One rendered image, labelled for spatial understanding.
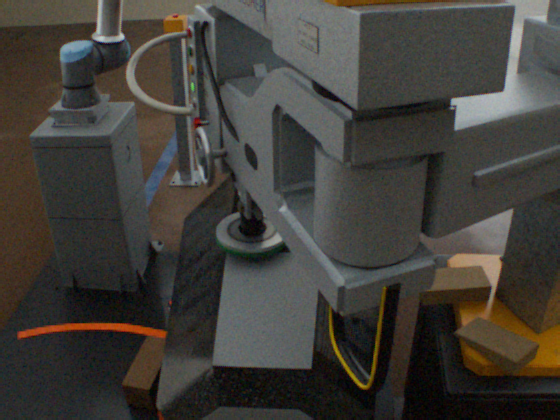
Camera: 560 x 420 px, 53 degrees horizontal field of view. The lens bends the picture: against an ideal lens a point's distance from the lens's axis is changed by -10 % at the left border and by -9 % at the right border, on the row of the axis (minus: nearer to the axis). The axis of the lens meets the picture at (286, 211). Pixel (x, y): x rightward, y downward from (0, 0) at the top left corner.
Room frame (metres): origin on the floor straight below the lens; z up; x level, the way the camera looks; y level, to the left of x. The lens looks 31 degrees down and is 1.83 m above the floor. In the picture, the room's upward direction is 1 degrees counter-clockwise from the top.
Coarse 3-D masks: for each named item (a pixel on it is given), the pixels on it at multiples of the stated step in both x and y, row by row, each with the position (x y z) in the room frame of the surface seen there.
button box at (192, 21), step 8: (192, 16) 1.56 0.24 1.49; (192, 24) 1.51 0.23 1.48; (192, 32) 1.52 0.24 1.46; (192, 40) 1.52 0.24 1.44; (200, 48) 1.51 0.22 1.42; (200, 56) 1.51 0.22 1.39; (200, 64) 1.51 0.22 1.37; (200, 72) 1.51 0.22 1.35; (192, 80) 1.55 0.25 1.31; (200, 80) 1.51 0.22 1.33; (200, 88) 1.51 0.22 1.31; (192, 96) 1.56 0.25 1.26; (200, 96) 1.51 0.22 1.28; (200, 104) 1.50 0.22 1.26; (200, 112) 1.50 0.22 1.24
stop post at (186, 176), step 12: (168, 24) 3.42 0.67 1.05; (180, 24) 3.42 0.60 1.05; (180, 48) 3.44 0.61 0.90; (180, 60) 3.44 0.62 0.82; (180, 72) 3.44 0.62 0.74; (180, 84) 3.44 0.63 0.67; (180, 96) 3.44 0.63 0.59; (180, 120) 3.44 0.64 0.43; (180, 132) 3.44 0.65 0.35; (180, 144) 3.44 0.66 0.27; (180, 156) 3.44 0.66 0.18; (192, 156) 3.50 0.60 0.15; (180, 168) 3.44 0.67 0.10; (192, 168) 3.48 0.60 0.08; (180, 180) 3.44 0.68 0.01; (192, 180) 3.44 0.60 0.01
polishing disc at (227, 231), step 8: (232, 216) 1.59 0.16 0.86; (264, 216) 1.59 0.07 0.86; (224, 224) 1.55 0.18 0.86; (232, 224) 1.55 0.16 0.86; (224, 232) 1.50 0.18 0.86; (232, 232) 1.50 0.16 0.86; (272, 232) 1.50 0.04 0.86; (224, 240) 1.46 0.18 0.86; (232, 240) 1.46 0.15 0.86; (240, 240) 1.46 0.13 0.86; (248, 240) 1.46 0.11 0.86; (256, 240) 1.46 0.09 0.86; (264, 240) 1.46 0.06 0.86; (272, 240) 1.46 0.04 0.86; (280, 240) 1.46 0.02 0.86; (232, 248) 1.43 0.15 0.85; (240, 248) 1.42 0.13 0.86; (248, 248) 1.42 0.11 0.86; (256, 248) 1.42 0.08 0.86; (264, 248) 1.42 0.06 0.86; (272, 248) 1.43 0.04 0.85
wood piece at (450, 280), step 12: (444, 276) 1.31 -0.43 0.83; (456, 276) 1.31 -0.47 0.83; (468, 276) 1.30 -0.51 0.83; (480, 276) 1.30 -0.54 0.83; (432, 288) 1.26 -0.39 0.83; (444, 288) 1.25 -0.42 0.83; (456, 288) 1.25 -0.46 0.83; (468, 288) 1.25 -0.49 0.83; (480, 288) 1.25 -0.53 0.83; (432, 300) 1.25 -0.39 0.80; (444, 300) 1.25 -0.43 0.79; (456, 300) 1.25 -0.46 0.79; (468, 300) 1.25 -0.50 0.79; (480, 300) 1.25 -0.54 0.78
